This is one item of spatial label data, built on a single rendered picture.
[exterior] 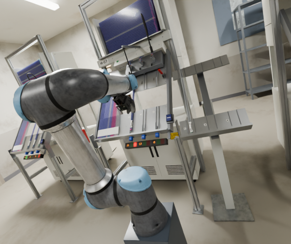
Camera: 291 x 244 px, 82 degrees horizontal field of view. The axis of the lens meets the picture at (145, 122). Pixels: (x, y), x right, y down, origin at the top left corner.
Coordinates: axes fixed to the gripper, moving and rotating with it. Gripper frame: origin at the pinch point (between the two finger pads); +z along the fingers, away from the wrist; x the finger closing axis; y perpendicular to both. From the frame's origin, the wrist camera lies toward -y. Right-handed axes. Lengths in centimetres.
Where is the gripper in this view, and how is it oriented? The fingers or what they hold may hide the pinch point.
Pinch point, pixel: (134, 110)
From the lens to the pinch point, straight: 115.8
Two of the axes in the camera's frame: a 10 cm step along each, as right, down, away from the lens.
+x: 8.7, -1.6, -4.6
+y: -1.5, 8.0, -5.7
